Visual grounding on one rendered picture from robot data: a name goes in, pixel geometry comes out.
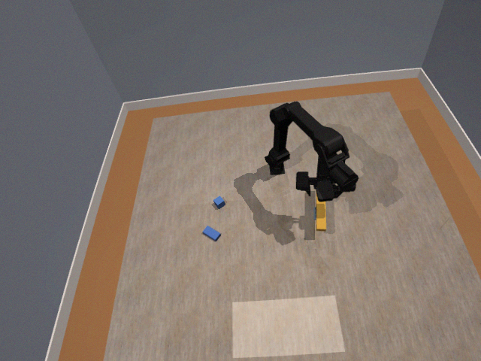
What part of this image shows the yellow bar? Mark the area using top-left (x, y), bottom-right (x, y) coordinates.
top-left (316, 194), bottom-right (326, 231)

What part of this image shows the blue rectangular bar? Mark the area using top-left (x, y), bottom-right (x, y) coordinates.
top-left (203, 226), bottom-right (221, 242)

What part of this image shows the blue cube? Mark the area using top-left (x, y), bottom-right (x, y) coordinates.
top-left (213, 196), bottom-right (225, 209)

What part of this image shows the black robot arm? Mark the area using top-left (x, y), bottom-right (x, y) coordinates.
top-left (265, 102), bottom-right (358, 202)

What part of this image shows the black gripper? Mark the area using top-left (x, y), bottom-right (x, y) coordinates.
top-left (296, 168), bottom-right (355, 196)

